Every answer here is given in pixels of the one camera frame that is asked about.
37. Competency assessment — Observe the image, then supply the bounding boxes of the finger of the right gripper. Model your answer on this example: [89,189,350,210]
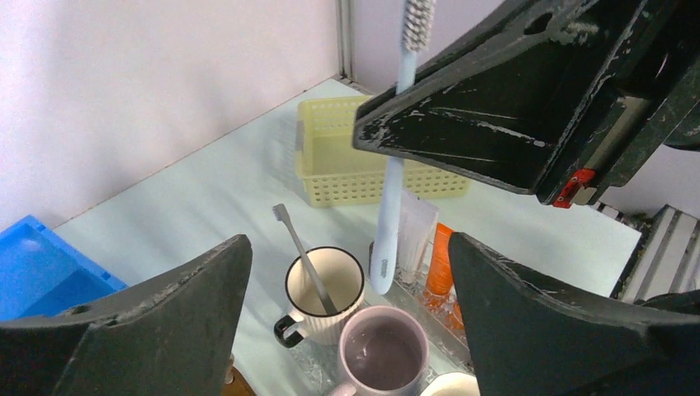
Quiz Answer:
[415,0,581,83]

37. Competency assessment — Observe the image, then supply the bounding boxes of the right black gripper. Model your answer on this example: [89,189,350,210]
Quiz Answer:
[352,1,699,207]

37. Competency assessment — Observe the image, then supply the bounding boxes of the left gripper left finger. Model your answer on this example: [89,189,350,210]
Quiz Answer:
[1,234,253,395]

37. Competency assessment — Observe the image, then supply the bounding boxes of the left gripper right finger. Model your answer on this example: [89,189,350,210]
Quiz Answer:
[448,233,699,395]

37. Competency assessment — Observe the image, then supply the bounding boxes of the orange toothpaste tube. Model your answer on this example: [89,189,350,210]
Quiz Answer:
[426,223,454,296]

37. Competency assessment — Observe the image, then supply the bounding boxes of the light grey toothbrush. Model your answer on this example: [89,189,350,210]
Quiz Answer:
[369,0,436,295]

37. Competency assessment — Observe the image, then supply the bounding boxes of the white toothpaste tube dark cap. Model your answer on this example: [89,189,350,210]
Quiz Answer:
[397,187,438,283]

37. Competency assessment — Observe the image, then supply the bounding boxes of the pink mug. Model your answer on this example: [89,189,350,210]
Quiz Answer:
[329,305,429,395]

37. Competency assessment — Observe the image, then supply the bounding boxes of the cream mug with black rim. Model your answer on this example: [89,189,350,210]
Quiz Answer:
[273,246,367,349]

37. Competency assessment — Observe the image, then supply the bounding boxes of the brown wooden oval tray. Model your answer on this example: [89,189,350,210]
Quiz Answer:
[221,366,256,396]

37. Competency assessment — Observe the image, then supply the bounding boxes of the clear holder with brown lid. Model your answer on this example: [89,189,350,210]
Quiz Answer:
[395,266,466,343]

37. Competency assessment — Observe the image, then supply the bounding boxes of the clear textured oval tray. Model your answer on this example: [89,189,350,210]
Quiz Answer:
[291,282,474,395]

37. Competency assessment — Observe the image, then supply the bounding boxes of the blue three-compartment bin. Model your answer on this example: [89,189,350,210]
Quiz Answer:
[1,215,128,321]

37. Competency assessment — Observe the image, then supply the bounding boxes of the cream perforated basket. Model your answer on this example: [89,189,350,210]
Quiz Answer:
[295,95,472,210]

